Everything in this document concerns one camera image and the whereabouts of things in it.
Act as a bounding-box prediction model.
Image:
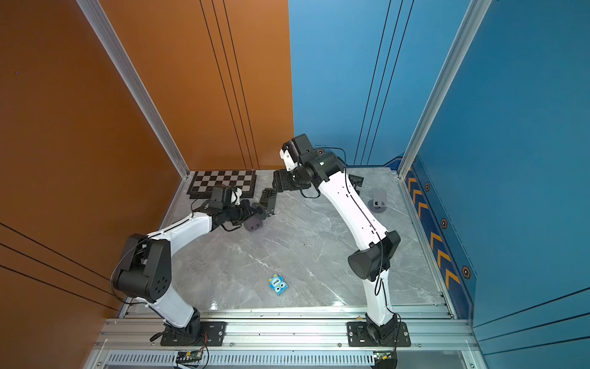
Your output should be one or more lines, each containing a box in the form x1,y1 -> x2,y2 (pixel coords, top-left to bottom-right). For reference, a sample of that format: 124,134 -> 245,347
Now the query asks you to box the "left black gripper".
223,199 -> 258,225

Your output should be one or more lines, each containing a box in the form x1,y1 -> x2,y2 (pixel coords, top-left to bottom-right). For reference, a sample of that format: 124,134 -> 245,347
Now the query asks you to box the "black folding phone stand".
348,175 -> 364,195

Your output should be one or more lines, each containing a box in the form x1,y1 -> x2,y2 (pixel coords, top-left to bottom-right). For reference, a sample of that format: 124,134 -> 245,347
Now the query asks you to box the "dark grey round phone stand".
272,169 -> 291,193

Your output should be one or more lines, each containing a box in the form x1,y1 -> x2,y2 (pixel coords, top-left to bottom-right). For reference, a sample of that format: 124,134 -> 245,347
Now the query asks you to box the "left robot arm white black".
111,185 -> 277,347

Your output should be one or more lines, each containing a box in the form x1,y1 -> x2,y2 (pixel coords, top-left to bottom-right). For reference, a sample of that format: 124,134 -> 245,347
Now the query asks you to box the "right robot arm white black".
273,135 -> 401,346

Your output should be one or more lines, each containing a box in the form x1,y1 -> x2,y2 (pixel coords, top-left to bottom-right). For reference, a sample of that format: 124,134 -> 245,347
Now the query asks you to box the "black white chessboard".
187,170 -> 257,200

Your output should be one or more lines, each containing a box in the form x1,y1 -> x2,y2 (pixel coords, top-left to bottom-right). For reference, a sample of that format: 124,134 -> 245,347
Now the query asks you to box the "left green circuit board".
174,351 -> 206,368

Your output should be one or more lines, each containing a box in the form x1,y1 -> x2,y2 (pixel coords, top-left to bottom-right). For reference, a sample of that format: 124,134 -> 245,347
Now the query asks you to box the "right circuit board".
372,351 -> 398,369

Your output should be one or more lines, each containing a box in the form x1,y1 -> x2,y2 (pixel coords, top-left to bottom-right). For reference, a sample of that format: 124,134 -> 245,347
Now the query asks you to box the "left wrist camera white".
230,188 -> 243,205

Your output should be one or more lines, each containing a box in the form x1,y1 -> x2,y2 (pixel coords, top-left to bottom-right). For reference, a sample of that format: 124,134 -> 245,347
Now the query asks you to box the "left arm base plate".
160,321 -> 227,347

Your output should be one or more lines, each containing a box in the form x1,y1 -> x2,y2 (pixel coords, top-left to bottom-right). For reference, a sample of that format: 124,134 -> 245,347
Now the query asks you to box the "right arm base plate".
346,321 -> 412,348

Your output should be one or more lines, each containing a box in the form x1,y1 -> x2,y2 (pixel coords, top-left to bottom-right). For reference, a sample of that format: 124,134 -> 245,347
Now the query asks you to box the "aluminium front rail frame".
85,304 -> 486,368

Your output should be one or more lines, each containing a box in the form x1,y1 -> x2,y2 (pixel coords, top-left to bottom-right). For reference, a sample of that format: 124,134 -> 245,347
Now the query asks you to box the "left aluminium corner post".
77,0 -> 190,179

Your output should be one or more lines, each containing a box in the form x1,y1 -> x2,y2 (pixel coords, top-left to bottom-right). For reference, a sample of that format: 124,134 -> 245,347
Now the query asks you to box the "aluminium corner post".
77,0 -> 190,179
397,0 -> 492,179

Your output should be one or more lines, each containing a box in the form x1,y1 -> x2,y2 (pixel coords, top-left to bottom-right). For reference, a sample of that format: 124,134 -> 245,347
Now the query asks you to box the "right aluminium corner post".
397,0 -> 492,179

